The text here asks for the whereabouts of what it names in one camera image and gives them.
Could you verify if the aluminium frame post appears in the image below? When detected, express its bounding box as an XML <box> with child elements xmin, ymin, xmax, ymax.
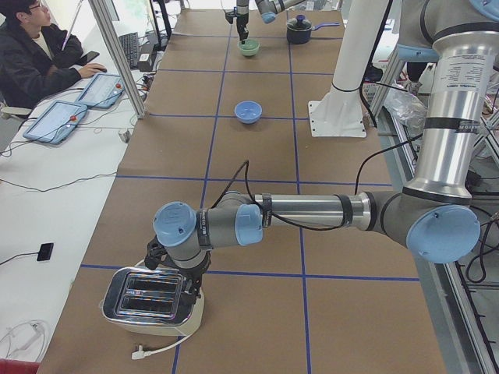
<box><xmin>89</xmin><ymin>0</ymin><xmax>146</xmax><ymax>119</ymax></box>

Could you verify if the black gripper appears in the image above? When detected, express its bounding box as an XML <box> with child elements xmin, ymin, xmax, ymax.
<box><xmin>236</xmin><ymin>13</ymin><xmax>249</xmax><ymax>44</ymax></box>
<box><xmin>177</xmin><ymin>251</ymin><xmax>211</xmax><ymax>309</ymax></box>

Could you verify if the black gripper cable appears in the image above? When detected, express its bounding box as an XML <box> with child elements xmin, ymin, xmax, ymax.
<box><xmin>210</xmin><ymin>0</ymin><xmax>430</xmax><ymax>231</ymax></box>

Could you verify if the small black puck device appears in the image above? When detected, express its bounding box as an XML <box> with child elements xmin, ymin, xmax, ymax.
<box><xmin>37</xmin><ymin>242</ymin><xmax>54</xmax><ymax>262</ymax></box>

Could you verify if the blue teach pendant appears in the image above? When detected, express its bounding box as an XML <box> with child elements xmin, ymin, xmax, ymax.
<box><xmin>76</xmin><ymin>72</ymin><xmax>124</xmax><ymax>109</ymax></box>
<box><xmin>23</xmin><ymin>101</ymin><xmax>88</xmax><ymax>145</ymax></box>

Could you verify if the green bowl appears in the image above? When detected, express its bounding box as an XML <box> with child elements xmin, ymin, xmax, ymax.
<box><xmin>237</xmin><ymin>38</ymin><xmax>260</xmax><ymax>57</ymax></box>

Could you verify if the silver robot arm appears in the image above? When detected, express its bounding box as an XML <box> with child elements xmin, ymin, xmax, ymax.
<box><xmin>145</xmin><ymin>1</ymin><xmax>498</xmax><ymax>301</ymax></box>
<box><xmin>225</xmin><ymin>0</ymin><xmax>303</xmax><ymax>44</ymax></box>

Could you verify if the lower blue teach pendant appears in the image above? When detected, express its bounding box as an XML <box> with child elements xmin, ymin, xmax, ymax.
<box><xmin>23</xmin><ymin>101</ymin><xmax>88</xmax><ymax>145</ymax></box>

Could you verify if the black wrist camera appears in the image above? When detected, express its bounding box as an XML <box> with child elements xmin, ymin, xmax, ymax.
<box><xmin>225</xmin><ymin>9</ymin><xmax>239</xmax><ymax>24</ymax></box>
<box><xmin>144</xmin><ymin>237</ymin><xmax>167</xmax><ymax>270</ymax></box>

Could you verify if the cream and chrome toaster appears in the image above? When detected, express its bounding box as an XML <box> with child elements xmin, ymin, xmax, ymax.
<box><xmin>101</xmin><ymin>266</ymin><xmax>204</xmax><ymax>337</ymax></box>

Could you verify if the dark blue saucepan with lid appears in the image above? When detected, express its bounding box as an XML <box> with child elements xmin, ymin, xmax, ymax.
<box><xmin>286</xmin><ymin>15</ymin><xmax>340</xmax><ymax>44</ymax></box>

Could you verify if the small metal cylinder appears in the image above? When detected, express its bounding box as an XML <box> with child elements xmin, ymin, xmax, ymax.
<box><xmin>118</xmin><ymin>129</ymin><xmax>131</xmax><ymax>143</ymax></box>

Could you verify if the upper blue teach pendant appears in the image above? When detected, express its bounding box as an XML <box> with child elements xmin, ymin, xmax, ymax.
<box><xmin>76</xmin><ymin>72</ymin><xmax>124</xmax><ymax>109</ymax></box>

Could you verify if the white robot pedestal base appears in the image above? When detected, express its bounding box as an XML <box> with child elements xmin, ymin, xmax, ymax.
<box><xmin>308</xmin><ymin>0</ymin><xmax>391</xmax><ymax>138</ymax></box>

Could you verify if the black keyboard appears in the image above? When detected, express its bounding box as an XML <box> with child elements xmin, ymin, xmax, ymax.
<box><xmin>119</xmin><ymin>32</ymin><xmax>139</xmax><ymax>69</ymax></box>

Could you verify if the blue bowl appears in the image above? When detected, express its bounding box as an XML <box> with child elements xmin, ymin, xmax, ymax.
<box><xmin>234</xmin><ymin>101</ymin><xmax>263</xmax><ymax>125</ymax></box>

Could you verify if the seated person in black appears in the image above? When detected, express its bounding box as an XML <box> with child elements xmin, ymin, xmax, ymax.
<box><xmin>1</xmin><ymin>1</ymin><xmax>106</xmax><ymax>109</ymax></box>

